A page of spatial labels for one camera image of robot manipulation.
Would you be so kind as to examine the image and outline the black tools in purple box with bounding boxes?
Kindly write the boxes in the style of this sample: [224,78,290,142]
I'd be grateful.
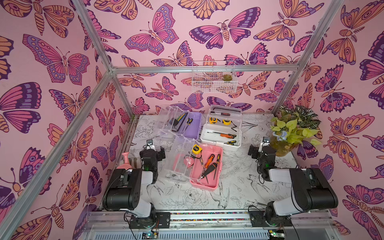
[169,113,188,132]

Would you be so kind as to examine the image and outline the potted green plant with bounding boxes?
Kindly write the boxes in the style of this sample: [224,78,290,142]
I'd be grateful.
[270,105,322,160]

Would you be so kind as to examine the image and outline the pink watering can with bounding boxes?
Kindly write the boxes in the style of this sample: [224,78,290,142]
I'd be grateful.
[117,152,133,170]

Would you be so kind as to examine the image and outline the small succulent in basket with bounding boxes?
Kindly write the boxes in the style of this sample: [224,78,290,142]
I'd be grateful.
[222,74,233,82]

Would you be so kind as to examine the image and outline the right yellow tape measure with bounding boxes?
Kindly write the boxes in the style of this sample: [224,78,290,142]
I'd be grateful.
[223,120,232,126]

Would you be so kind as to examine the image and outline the purple toolbox clear lid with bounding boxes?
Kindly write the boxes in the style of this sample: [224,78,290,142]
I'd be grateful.
[154,106,203,140]

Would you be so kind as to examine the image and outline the yellow black screwdriver in pink box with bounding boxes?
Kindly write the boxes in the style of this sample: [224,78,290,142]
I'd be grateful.
[213,154,221,180]

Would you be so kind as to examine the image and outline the white wire basket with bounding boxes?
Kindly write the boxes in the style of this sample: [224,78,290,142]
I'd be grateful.
[190,65,238,94]

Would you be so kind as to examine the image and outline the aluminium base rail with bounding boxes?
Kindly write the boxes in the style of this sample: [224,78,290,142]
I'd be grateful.
[80,208,341,240]

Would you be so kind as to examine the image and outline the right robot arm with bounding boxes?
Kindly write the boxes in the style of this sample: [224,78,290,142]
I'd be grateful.
[248,145,339,222]

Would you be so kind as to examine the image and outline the orange handled screwdriver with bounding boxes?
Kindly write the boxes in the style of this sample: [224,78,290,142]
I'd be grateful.
[208,132,237,139]

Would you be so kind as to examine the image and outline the yellow tape measure in pink box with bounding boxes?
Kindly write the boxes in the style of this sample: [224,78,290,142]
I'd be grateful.
[192,145,203,155]

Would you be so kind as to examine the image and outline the left yellow tape measure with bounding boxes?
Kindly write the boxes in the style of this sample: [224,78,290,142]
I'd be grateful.
[209,118,218,124]

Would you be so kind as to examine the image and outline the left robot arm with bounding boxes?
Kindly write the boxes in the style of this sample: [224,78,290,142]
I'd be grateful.
[102,147,166,220]

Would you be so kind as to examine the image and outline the pink toolbox clear lid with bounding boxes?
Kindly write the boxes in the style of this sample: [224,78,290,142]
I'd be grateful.
[164,138,224,192]

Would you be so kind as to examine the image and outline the white toolbox clear lid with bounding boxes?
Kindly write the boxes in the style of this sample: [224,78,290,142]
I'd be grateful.
[200,104,243,152]

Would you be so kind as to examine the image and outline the yellow black screwdriver purple box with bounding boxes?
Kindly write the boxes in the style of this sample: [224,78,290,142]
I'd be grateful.
[185,118,194,131]

